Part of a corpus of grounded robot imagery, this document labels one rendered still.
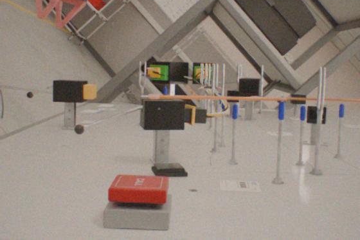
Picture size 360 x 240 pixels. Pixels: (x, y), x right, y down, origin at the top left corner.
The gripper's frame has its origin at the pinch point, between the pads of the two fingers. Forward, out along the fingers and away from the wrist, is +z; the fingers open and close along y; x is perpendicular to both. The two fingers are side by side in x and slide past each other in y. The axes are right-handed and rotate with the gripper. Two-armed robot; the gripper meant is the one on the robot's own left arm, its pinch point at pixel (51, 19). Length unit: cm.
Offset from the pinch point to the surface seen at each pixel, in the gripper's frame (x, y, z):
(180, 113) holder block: -35.3, -29.4, 8.5
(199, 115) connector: -37.7, -27.7, 7.9
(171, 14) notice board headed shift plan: 121, 722, -127
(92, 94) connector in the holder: -14.1, -1.4, 11.8
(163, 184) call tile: -38, -52, 14
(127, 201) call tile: -36, -53, 16
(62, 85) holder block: -7.9, -2.6, 11.9
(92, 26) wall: 253, 725, -62
